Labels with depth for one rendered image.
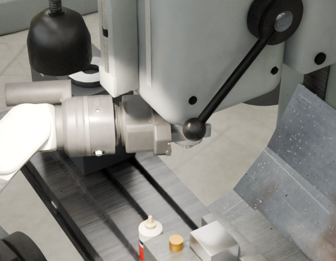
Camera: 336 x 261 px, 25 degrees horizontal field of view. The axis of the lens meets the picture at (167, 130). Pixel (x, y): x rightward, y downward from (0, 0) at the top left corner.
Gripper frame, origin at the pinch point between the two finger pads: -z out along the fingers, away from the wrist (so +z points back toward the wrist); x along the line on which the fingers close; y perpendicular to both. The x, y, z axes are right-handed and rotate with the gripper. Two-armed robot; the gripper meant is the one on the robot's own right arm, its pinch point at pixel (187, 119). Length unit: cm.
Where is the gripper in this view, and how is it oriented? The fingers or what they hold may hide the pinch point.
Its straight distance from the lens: 111.6
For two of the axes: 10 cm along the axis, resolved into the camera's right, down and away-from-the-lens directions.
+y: -0.1, 7.9, 6.1
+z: -9.9, 0.6, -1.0
